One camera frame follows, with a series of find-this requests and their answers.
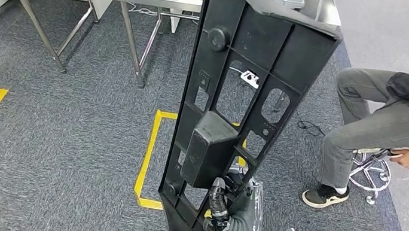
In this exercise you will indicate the white power strip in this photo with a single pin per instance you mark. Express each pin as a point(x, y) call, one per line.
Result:
point(250, 79)

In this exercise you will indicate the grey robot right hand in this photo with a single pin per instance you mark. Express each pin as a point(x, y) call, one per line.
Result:
point(250, 205)

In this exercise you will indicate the person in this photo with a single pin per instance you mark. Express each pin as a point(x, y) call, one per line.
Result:
point(379, 127)

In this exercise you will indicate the black plastic panel part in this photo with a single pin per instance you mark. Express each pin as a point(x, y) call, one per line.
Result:
point(207, 151)

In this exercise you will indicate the person's left hand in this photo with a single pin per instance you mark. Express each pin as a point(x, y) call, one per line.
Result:
point(406, 158)

